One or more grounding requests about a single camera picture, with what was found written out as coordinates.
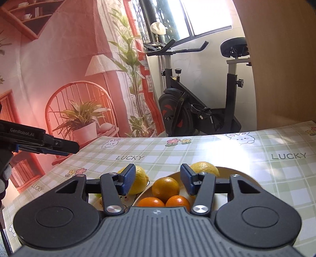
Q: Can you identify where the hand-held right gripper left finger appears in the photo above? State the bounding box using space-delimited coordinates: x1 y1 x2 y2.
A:
55 163 136 216

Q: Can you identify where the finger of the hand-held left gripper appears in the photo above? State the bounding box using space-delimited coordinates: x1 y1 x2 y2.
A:
46 135 80 153
15 146 70 156

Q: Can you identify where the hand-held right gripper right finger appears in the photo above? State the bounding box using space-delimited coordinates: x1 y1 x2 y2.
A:
180 163 271 216

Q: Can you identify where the yellow lemon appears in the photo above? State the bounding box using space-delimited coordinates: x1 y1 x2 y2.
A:
190 161 220 177
118 165 150 196

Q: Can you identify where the orange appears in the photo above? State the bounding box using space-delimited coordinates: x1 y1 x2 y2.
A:
165 195 191 211
151 177 180 204
136 197 165 208

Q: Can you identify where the beige round plate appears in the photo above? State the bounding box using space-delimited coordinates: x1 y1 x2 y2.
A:
133 166 262 215

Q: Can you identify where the person's left hand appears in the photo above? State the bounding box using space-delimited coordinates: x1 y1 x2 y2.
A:
0 152 12 208

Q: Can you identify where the black exercise bike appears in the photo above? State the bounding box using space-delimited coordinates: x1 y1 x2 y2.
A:
143 37 252 137

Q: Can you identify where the pink printed backdrop cloth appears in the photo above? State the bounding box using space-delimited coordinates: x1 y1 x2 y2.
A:
0 0 165 196

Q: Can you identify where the white cloth cap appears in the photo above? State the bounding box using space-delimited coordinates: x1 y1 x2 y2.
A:
150 22 166 35

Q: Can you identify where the wooden panel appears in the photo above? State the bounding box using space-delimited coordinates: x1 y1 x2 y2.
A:
233 0 316 131

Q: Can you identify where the window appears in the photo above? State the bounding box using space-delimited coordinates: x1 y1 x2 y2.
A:
138 0 234 41

